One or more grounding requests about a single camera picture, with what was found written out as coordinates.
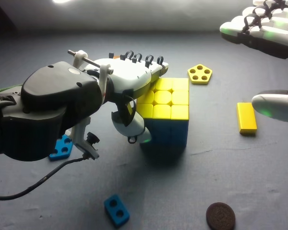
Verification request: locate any blue two-hole rectangular block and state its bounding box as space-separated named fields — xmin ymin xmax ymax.
xmin=103 ymin=194 xmax=131 ymax=228

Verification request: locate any yellow pentagon block with holes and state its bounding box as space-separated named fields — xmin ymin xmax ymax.
xmin=187 ymin=64 xmax=213 ymax=85

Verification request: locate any chocolate sandwich cookie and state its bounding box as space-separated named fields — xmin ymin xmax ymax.
xmin=205 ymin=202 xmax=236 ymax=230

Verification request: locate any yellow and blue puzzle cube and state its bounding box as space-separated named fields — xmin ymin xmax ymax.
xmin=136 ymin=78 xmax=190 ymax=154

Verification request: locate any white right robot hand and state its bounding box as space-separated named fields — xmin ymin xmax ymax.
xmin=219 ymin=0 xmax=288 ymax=125

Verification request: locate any yellow rectangular block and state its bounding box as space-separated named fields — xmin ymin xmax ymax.
xmin=237 ymin=102 xmax=258 ymax=136

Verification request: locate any blue pentagon block with holes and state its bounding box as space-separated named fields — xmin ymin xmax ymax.
xmin=48 ymin=134 xmax=74 ymax=161

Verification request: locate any grey table cloth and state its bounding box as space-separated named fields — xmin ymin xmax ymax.
xmin=0 ymin=30 xmax=288 ymax=230

